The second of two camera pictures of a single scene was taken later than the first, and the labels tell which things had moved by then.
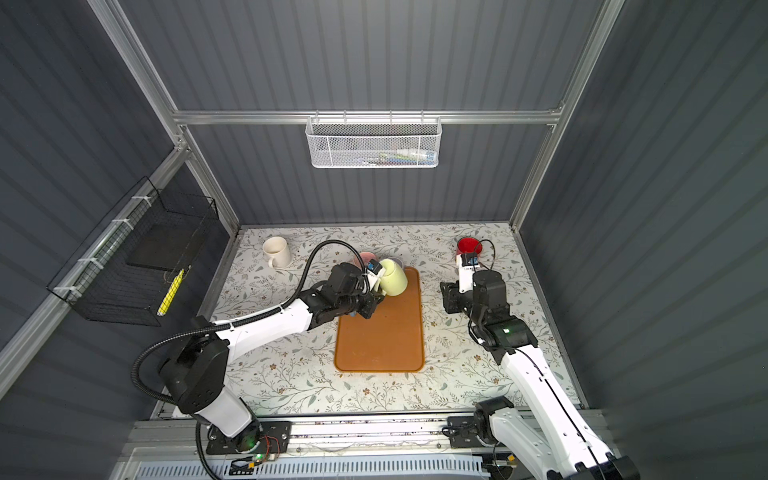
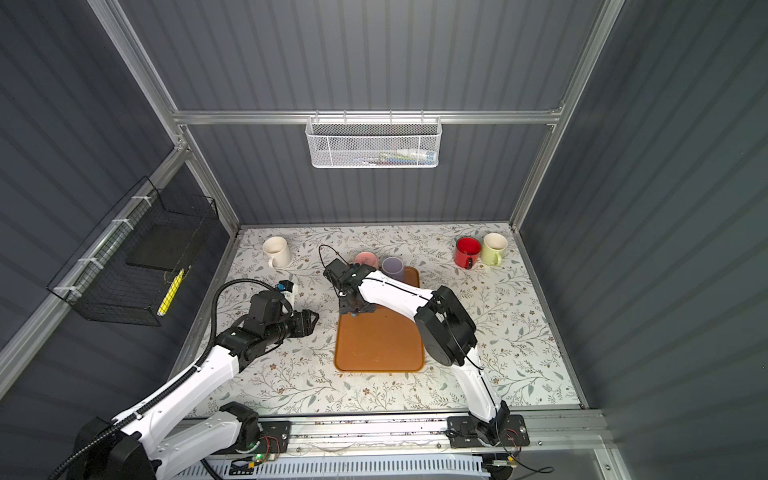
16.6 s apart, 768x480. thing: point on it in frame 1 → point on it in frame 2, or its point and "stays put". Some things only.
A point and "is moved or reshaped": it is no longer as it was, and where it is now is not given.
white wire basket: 368,142 stays put
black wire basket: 132,267 stays put
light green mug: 394,279 → 494,245
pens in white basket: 407,156 stays put
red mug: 469,245 is moved or reshaped
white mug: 277,250 stays put
